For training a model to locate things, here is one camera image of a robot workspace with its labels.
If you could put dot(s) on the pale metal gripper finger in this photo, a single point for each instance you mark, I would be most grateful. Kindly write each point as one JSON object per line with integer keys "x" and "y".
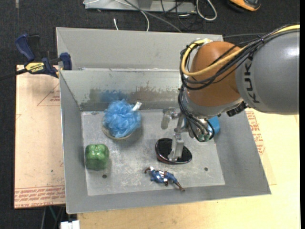
{"x": 165, "y": 121}
{"x": 177, "y": 149}

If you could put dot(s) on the glossy black oval bowl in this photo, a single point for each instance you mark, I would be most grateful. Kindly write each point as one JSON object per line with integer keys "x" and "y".
{"x": 163, "y": 150}

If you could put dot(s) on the blue cup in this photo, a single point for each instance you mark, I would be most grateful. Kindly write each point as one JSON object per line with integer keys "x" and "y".
{"x": 215, "y": 126}

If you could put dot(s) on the blue toy action figure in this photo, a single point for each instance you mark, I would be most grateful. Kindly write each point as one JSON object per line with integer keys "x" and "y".
{"x": 160, "y": 175}

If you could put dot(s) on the blue mesh bath sponge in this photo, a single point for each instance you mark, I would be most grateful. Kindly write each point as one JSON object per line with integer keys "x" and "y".
{"x": 121, "y": 119}

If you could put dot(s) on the grey metal bin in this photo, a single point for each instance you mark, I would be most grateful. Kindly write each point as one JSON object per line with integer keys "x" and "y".
{"x": 133, "y": 161}

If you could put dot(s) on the round clear dish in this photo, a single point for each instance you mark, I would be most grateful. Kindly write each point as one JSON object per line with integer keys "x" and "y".
{"x": 108, "y": 135}

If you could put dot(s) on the green toy bell pepper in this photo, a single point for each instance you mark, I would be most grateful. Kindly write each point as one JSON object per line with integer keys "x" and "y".
{"x": 96, "y": 157}

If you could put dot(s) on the brown cardboard board red print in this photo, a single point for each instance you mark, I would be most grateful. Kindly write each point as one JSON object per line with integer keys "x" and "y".
{"x": 38, "y": 137}

